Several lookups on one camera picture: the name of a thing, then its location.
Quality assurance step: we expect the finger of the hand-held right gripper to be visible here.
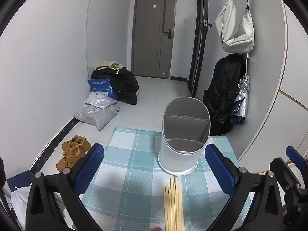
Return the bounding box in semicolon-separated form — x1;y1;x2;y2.
269;157;301;193
285;146;308;174

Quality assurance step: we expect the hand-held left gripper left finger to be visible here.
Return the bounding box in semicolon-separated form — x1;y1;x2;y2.
25;143;105;231

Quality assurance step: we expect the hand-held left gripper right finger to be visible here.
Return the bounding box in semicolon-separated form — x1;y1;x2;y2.
204;143;285;231

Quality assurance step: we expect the white oval utensil holder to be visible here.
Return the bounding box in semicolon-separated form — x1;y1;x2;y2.
157;96;211;176

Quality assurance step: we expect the bundle of bamboo chopsticks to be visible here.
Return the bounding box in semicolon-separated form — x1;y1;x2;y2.
163;177;185;231

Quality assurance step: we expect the white puffy shoulder bag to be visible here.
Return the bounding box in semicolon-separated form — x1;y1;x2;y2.
215;0;255;53

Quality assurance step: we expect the brown suede shoe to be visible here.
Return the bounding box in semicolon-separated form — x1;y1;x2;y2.
56;146;86;172
62;135;92;153

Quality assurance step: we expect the teal plaid tablecloth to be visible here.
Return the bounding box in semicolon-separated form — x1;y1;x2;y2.
79;126;252;231

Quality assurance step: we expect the large grey plastic mailer bag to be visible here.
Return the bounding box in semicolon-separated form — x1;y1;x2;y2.
73;102;120;131

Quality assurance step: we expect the small grey plastic mailer bag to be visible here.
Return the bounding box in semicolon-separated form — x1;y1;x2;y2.
84;92;118;109

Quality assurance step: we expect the silver folded umbrella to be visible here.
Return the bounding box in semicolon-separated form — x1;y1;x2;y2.
230;53;251;126

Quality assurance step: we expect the black backpack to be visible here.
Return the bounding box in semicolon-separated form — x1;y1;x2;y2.
202;54;247;136

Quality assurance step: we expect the white cabinet with wooden trim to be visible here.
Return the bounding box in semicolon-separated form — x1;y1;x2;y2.
238;1;308;174

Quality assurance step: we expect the blue cardboard box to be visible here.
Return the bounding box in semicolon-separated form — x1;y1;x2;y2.
87;78;118;101

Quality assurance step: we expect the white plastic bag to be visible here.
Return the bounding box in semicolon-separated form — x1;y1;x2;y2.
11;183;32;231

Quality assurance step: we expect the black clothes pile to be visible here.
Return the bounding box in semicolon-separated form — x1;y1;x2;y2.
91;67;140;105

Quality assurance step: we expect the cream cloth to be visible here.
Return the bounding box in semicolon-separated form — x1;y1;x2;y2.
95;60;124;74

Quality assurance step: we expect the black tripod stand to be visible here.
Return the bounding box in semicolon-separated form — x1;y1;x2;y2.
188;0;213;99

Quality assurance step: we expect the grey entrance door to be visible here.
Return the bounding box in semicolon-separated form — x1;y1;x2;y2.
131;0;177;79

